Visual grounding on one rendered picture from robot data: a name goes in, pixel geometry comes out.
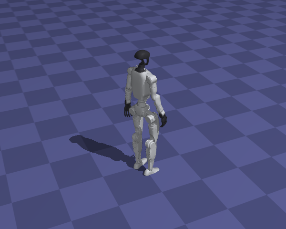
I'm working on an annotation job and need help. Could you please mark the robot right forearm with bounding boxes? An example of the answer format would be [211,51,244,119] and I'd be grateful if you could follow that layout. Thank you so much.
[154,95,165,116]

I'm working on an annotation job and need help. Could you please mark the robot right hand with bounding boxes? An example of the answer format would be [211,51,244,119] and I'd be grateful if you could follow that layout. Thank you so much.
[159,113,167,127]

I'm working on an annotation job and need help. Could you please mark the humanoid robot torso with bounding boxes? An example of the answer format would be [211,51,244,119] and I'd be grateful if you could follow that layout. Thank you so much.
[131,66,152,118]

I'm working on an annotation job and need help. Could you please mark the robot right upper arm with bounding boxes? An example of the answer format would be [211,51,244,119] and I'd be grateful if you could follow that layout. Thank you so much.
[146,73,158,101]

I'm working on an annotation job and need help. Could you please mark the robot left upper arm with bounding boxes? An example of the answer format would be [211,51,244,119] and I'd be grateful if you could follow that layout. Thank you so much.
[126,66,135,90]

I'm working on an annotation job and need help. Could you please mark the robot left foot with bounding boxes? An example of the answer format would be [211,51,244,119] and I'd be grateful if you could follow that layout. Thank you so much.
[133,158,147,169]

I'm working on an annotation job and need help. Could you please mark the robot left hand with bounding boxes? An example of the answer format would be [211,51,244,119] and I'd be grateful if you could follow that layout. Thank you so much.
[124,100,132,117]

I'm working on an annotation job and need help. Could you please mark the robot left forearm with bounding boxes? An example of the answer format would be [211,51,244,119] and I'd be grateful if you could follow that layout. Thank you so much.
[125,87,132,104]

